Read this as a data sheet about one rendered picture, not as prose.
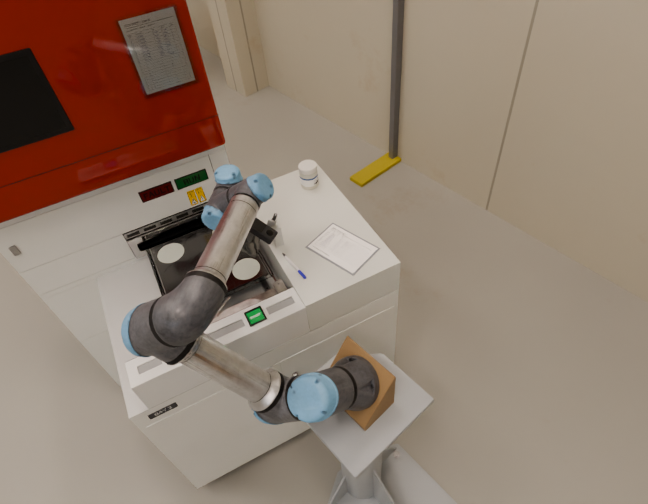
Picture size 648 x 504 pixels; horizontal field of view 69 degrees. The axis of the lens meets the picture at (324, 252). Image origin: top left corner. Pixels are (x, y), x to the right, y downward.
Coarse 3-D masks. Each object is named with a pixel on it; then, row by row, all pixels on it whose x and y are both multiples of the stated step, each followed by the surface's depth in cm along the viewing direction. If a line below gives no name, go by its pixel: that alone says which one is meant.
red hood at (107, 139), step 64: (0, 0) 110; (64, 0) 116; (128, 0) 122; (0, 64) 118; (64, 64) 125; (128, 64) 132; (192, 64) 140; (0, 128) 127; (64, 128) 135; (128, 128) 144; (192, 128) 153; (0, 192) 138; (64, 192) 147
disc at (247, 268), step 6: (246, 258) 171; (252, 258) 170; (240, 264) 169; (246, 264) 169; (252, 264) 168; (258, 264) 168; (234, 270) 167; (240, 270) 167; (246, 270) 167; (252, 270) 167; (258, 270) 166; (240, 276) 165; (246, 276) 165; (252, 276) 165
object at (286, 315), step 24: (240, 312) 148; (264, 312) 147; (288, 312) 146; (216, 336) 143; (240, 336) 142; (264, 336) 147; (288, 336) 153; (144, 360) 139; (144, 384) 135; (168, 384) 140; (192, 384) 146
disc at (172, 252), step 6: (168, 246) 178; (174, 246) 178; (180, 246) 177; (162, 252) 176; (168, 252) 176; (174, 252) 176; (180, 252) 175; (162, 258) 174; (168, 258) 174; (174, 258) 174
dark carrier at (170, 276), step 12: (204, 228) 183; (180, 240) 179; (192, 240) 179; (204, 240) 179; (156, 252) 176; (192, 252) 175; (240, 252) 173; (156, 264) 172; (168, 264) 172; (180, 264) 171; (192, 264) 171; (168, 276) 168; (180, 276) 168; (168, 288) 164; (228, 288) 162
